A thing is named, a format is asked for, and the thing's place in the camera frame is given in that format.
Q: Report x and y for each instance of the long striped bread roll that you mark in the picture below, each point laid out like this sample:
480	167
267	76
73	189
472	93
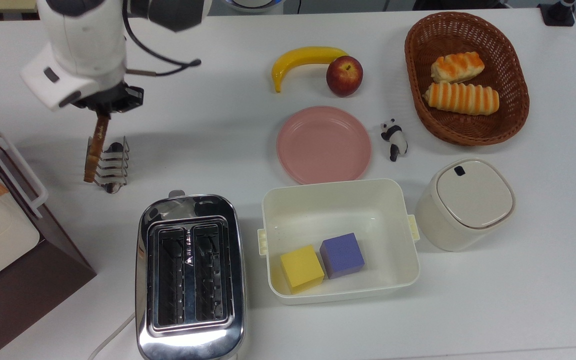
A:
460	98

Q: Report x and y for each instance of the yellow cube block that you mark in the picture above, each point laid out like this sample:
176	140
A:
301	267

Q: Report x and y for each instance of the pink round plate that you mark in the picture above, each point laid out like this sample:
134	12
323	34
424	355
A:
324	145

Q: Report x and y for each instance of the short orange glazed bread roll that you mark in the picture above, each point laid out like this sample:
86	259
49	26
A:
457	67

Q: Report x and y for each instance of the panda figurine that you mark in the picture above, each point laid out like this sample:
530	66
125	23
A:
396	140

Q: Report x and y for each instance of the black camera stand pole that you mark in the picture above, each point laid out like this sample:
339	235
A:
558	12

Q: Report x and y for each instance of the white plastic container box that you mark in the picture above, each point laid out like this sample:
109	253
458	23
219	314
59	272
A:
368	215

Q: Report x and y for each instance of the yellow banana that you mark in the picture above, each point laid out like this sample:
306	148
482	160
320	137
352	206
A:
300	56

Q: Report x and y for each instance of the brown wicker basket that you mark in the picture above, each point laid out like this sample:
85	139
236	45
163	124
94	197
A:
513	65

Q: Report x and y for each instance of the purple cube block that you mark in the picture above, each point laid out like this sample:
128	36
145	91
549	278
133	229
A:
342	255

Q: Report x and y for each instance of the red apple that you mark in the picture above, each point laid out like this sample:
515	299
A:
344	76

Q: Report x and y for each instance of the cream desktop bin with lid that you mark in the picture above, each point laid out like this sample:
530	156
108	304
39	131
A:
470	200

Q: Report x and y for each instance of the chrome and cream toaster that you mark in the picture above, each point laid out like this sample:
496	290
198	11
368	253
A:
190	330

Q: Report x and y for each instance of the white gripper black mount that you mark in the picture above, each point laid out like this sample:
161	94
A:
53	85

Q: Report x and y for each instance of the dark brown oven appliance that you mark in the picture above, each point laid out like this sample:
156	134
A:
33	280

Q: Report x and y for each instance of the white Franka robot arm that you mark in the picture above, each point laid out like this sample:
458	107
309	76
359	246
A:
85	35

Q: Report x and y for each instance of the toast bread slice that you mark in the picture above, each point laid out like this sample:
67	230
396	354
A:
96	147

